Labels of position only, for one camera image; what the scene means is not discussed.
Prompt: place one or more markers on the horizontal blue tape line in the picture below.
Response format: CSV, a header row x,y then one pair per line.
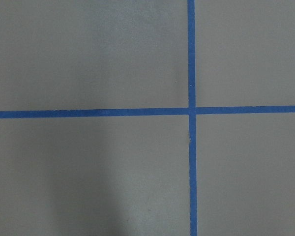
x,y
147,112

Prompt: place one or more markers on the vertical blue tape line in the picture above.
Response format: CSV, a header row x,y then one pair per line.
x,y
192,117

